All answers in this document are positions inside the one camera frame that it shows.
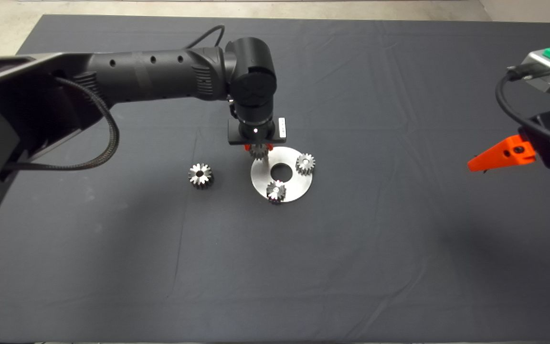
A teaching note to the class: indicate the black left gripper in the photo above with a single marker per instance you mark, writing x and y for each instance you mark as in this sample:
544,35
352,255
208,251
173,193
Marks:
246,136

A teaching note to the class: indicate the small steel gear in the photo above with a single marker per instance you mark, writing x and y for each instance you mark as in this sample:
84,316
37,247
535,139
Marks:
275,191
305,164
259,153

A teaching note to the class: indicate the large steel gear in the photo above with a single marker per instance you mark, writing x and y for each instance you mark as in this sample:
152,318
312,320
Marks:
201,179

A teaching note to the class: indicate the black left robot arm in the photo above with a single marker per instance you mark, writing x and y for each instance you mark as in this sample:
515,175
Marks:
151,76

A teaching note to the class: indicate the round steel plate with hole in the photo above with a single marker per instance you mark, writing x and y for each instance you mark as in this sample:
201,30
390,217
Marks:
299,188

